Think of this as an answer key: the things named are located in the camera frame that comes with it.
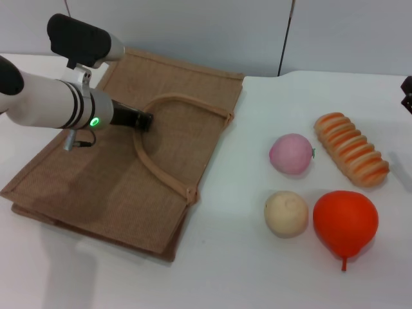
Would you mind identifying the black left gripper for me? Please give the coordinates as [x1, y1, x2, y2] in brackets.
[109, 98, 155, 133]

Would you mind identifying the cream round bun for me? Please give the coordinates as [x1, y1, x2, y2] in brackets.
[263, 190, 310, 239]

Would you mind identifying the pink peach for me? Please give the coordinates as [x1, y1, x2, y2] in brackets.
[268, 133, 317, 176]

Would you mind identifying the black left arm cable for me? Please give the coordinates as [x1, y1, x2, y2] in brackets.
[62, 129, 97, 152]

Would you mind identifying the brown jute handbag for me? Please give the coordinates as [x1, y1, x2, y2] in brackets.
[0, 46, 245, 265]

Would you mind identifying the orange striped bread loaf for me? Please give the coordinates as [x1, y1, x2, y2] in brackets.
[314, 111, 391, 188]

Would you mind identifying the orange pear shaped fruit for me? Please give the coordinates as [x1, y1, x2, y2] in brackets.
[312, 190, 380, 272]

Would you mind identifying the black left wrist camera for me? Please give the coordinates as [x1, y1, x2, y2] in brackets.
[46, 13, 126, 97]

